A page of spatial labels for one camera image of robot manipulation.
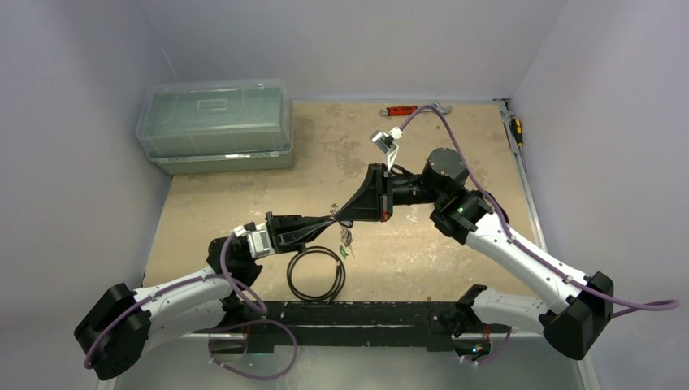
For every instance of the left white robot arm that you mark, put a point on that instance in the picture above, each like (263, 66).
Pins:
(126, 323)

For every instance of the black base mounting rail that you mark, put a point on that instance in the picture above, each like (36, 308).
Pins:
(436, 326)

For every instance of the green key tag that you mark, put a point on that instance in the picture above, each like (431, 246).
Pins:
(343, 252)

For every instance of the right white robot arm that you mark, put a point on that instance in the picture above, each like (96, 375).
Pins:
(569, 309)

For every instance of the red handled adjustable wrench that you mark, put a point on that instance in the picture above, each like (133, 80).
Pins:
(404, 110)

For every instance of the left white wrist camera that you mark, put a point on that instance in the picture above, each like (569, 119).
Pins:
(258, 238)

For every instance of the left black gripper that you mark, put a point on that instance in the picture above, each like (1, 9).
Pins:
(293, 240)

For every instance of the clear green plastic storage box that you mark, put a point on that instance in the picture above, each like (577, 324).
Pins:
(217, 126)

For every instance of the aluminium frame rail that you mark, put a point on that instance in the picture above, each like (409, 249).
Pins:
(518, 312)

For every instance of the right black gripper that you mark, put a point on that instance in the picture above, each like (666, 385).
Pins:
(384, 193)

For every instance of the yellow black screwdriver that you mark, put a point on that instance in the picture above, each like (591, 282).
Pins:
(515, 127)

